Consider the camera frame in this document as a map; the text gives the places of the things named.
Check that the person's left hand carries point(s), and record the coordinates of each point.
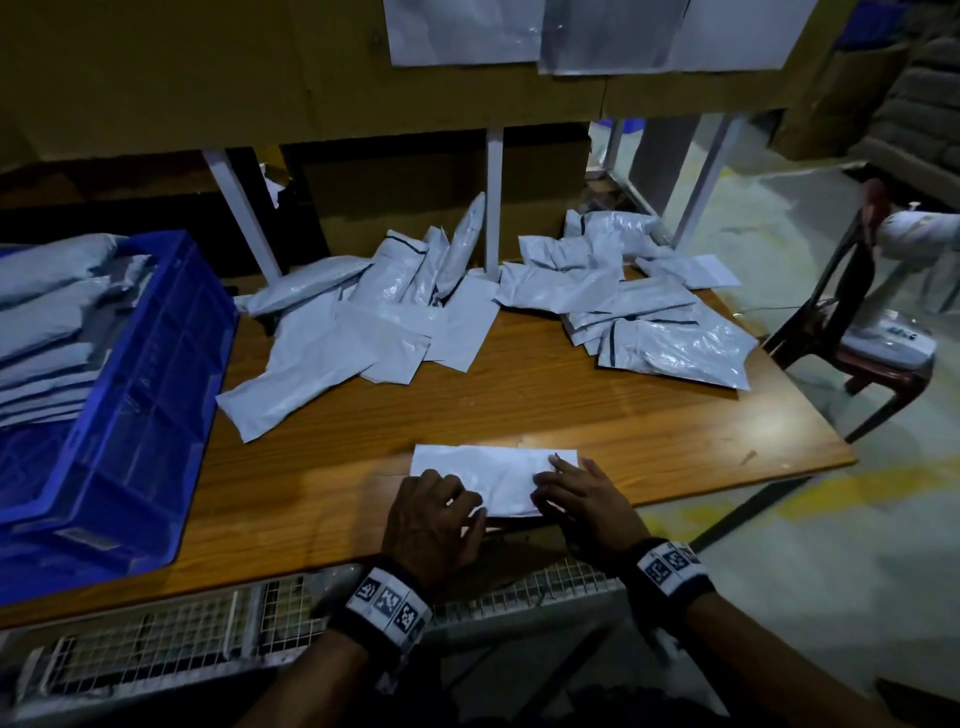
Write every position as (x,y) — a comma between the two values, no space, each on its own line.
(432,525)

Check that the person's right hand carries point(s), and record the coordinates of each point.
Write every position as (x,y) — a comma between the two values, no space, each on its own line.
(596,506)

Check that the grey mailer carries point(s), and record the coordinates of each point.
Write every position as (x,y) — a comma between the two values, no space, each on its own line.
(488,473)

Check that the pile of grey mailer bags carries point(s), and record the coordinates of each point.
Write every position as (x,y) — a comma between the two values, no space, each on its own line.
(345,338)

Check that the blue plastic crate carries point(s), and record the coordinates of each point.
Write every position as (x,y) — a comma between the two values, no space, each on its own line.
(165,420)

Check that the packed white bags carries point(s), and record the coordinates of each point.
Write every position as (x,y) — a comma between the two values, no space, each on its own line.
(60,323)

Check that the person's right forearm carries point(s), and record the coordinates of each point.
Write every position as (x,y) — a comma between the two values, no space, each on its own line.
(780,668)

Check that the right marker wristband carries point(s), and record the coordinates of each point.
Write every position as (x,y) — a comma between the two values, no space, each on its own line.
(666,572)

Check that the marker wristband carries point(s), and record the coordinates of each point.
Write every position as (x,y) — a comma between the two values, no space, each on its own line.
(383,609)
(666,572)

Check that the left marker wristband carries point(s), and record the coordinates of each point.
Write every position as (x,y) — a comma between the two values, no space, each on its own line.
(383,609)

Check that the wooden table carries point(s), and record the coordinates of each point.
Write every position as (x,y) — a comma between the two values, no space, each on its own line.
(720,428)

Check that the brown wooden chair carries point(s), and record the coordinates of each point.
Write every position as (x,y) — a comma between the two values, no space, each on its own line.
(818,338)

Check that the white metal shelf leg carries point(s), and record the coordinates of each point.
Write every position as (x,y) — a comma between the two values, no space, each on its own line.
(707,180)
(242,213)
(494,203)

